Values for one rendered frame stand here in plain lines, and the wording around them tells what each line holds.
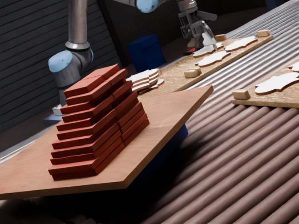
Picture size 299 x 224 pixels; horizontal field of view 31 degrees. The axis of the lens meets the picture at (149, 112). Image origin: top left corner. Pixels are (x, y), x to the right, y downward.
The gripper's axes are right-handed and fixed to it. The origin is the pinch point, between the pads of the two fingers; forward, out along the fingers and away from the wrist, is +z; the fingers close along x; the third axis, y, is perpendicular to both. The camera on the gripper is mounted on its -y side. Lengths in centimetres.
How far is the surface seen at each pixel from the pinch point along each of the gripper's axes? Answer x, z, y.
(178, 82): 19.3, -0.2, 32.8
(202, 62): 15.3, -0.9, 16.3
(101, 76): 75, -28, 88
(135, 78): 3.4, -5.5, 40.4
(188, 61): -0.3, 0.3, 11.3
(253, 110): 72, 2, 47
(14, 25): -478, -17, -94
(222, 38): -3.2, -0.5, -12.6
